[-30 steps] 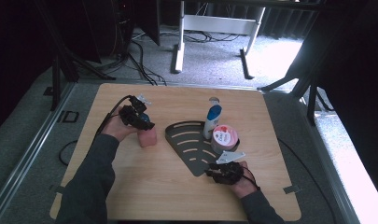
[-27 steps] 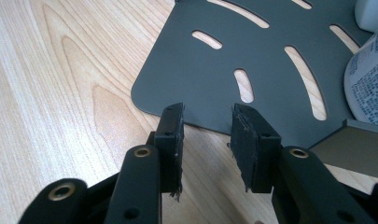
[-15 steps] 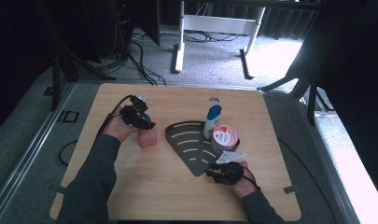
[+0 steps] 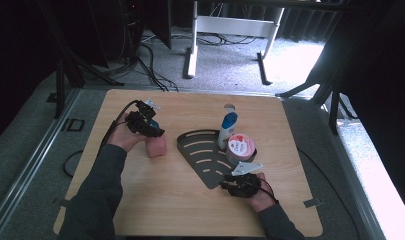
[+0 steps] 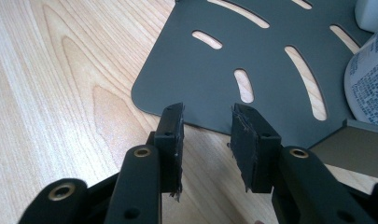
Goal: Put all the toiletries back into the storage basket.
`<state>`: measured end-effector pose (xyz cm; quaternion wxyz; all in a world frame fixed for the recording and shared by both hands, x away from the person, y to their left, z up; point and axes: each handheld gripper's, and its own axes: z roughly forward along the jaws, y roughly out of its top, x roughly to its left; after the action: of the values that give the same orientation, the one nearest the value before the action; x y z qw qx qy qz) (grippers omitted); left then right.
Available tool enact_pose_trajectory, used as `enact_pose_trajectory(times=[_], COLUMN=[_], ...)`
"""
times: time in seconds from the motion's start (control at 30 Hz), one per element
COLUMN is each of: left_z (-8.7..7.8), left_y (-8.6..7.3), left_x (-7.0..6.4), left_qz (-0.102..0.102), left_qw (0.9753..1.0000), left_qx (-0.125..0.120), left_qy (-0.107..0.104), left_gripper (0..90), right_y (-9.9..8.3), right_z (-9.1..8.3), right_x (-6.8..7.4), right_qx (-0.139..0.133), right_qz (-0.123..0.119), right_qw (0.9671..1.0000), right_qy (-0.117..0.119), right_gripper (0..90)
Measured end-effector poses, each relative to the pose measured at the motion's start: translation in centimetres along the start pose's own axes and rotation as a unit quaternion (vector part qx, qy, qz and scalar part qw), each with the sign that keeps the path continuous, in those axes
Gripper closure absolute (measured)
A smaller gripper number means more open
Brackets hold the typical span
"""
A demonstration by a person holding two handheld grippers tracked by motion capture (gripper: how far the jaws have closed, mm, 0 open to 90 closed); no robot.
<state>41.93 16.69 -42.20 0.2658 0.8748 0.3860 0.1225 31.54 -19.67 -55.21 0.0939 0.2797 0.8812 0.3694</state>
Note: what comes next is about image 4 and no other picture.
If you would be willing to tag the black metal stand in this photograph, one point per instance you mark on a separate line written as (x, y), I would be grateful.
(65, 66)
(326, 83)

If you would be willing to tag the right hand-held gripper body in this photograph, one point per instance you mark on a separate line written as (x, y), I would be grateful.
(245, 185)

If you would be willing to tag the person's left hand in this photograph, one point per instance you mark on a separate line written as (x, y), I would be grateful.
(123, 136)

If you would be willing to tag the person's right hand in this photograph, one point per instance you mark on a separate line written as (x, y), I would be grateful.
(265, 196)

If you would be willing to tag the aluminium floor rail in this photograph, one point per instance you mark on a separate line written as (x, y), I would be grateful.
(30, 166)
(353, 186)

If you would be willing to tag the white bottle with blue cap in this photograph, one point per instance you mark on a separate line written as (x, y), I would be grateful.
(227, 130)

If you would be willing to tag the pink tub with white lid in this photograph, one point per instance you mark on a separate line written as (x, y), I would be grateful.
(240, 146)

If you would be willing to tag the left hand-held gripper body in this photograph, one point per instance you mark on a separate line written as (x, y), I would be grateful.
(140, 121)

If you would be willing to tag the dark curtain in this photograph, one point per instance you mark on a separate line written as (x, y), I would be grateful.
(310, 25)

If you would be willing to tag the black computer tower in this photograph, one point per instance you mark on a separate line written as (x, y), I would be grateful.
(133, 30)

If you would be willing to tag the white desk frame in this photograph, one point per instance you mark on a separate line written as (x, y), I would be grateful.
(235, 26)

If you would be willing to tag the dark grey slotted corner rack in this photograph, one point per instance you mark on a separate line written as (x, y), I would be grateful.
(203, 156)

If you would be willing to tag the grey tape strip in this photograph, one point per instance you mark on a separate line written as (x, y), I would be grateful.
(312, 203)
(60, 202)

